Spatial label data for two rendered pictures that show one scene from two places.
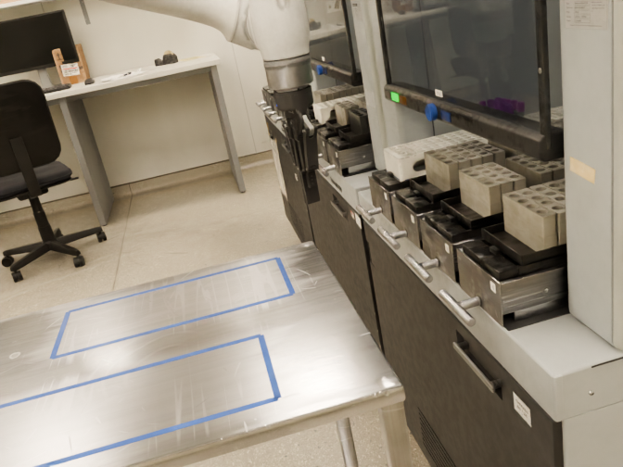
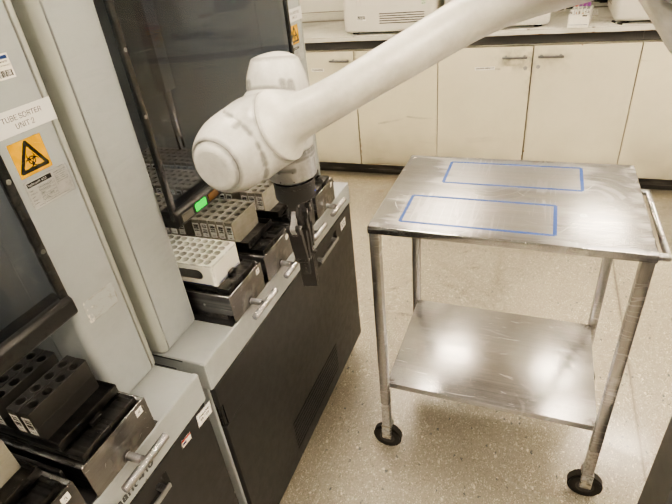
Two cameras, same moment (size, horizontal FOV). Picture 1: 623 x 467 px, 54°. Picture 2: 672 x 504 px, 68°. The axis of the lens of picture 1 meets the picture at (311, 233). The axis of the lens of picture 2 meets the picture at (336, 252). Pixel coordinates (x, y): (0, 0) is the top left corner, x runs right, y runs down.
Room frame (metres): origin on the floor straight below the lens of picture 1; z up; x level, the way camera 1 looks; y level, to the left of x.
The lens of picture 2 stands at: (1.88, 0.48, 1.40)
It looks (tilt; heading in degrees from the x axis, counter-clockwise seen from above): 32 degrees down; 212
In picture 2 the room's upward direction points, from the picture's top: 7 degrees counter-clockwise
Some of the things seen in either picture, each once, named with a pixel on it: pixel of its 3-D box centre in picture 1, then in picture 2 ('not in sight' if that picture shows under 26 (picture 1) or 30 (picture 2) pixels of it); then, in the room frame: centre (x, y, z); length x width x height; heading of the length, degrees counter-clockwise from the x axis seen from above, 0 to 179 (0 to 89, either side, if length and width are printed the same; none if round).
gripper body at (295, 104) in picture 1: (296, 110); (297, 200); (1.21, -0.02, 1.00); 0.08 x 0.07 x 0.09; 21
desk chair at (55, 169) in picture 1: (28, 174); not in sight; (3.48, 1.52, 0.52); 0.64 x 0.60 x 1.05; 28
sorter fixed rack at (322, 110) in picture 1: (362, 106); not in sight; (1.97, -0.24, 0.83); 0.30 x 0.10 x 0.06; 98
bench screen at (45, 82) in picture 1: (35, 54); not in sight; (4.33, 1.56, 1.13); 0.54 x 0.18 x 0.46; 92
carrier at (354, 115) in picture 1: (358, 123); (61, 398); (1.65, -0.19, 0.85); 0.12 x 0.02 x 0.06; 9
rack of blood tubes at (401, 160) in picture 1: (456, 151); (170, 258); (1.27, -0.34, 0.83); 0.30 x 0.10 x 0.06; 98
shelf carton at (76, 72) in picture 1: (71, 64); not in sight; (4.41, 1.37, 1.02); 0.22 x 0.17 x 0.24; 8
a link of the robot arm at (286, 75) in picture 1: (289, 73); (290, 162); (1.21, -0.02, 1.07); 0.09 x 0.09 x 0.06
